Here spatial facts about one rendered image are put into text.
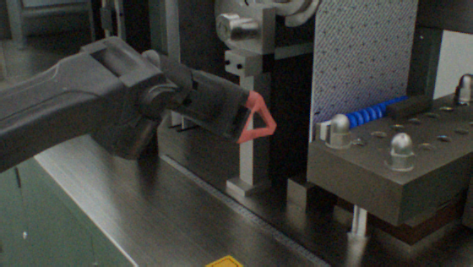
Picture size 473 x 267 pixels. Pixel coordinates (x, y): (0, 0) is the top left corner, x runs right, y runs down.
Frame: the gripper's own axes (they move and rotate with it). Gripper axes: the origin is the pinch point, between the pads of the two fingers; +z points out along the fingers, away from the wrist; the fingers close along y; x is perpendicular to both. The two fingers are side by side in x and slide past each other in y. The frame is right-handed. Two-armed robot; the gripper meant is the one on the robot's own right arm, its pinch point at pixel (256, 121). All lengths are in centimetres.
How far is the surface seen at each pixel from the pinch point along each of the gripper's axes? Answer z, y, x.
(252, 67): 1.2, -6.6, 7.2
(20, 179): 3, -72, -38
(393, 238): 17.8, 16.6, -7.3
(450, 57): 268, -128, 89
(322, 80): 8.5, 0.7, 9.5
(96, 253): 0.5, -23.9, -33.2
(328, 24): 4.7, 0.6, 16.9
